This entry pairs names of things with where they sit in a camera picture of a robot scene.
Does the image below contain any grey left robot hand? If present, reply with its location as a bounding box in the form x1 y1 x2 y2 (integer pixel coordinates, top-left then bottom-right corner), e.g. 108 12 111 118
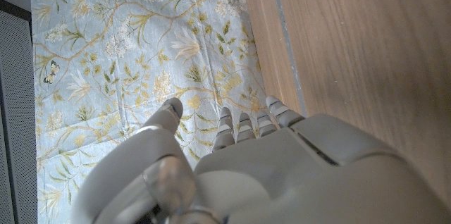
70 95 451 224

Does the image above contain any floral butterfly backdrop cloth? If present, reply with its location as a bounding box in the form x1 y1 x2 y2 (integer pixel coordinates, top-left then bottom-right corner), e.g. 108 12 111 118
30 0 274 224

